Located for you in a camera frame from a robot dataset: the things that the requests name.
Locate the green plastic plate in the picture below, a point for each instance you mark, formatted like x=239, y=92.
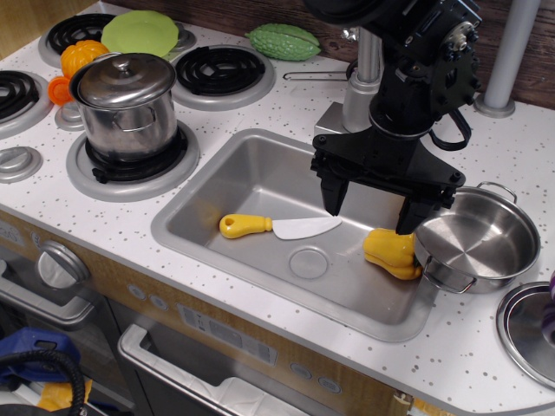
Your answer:
x=141, y=31

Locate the blue object lower left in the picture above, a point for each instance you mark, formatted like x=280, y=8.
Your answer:
x=32, y=340

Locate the orange toy pumpkin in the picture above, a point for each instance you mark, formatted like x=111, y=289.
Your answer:
x=80, y=54

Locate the yellow object lower left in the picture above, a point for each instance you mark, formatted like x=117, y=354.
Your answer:
x=56, y=396

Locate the grey vertical pole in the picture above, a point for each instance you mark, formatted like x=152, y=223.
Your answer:
x=496, y=102

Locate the silver oven knob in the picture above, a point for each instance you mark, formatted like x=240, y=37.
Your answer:
x=60, y=268

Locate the yellow handled toy knife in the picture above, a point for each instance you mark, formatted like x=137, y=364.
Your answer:
x=234, y=226

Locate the silver toy faucet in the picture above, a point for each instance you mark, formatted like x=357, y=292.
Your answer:
x=363, y=84

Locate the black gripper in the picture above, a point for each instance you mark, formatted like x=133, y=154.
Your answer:
x=390, y=156

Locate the front left stove burner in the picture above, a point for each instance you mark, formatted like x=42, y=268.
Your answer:
x=24, y=101

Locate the steel lid on counter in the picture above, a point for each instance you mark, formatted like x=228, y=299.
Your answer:
x=525, y=325

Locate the front right stove burner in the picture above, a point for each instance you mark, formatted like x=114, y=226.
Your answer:
x=131, y=181

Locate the steel pot with lid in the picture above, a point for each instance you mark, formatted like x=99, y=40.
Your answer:
x=126, y=104

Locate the yellow toy bell pepper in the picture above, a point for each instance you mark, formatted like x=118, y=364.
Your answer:
x=393, y=252

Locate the silver stove knob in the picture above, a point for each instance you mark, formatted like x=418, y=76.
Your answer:
x=19, y=163

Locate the orange plastic cup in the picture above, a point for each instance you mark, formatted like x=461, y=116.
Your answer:
x=58, y=90

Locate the green toy bitter gourd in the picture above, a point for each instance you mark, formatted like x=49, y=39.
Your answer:
x=284, y=42

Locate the metal wire utensil handle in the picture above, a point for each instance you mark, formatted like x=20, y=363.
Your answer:
x=315, y=76

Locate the steel pan with handles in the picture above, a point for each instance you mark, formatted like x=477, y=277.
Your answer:
x=480, y=244

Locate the grey dishwasher door handle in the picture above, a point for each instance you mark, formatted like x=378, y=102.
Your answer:
x=232, y=397

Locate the stove burner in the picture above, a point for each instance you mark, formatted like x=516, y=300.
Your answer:
x=131, y=181
x=89, y=27
x=24, y=101
x=222, y=77

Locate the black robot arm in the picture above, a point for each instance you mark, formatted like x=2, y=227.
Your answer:
x=429, y=71

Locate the back right stove burner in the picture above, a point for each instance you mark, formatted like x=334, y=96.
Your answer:
x=222, y=77

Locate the back left stove burner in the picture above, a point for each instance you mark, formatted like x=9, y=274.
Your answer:
x=89, y=27

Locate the grey sink basin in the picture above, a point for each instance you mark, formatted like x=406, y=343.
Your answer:
x=262, y=173

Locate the grey oven door handle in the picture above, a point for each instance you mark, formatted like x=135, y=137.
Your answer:
x=73, y=313

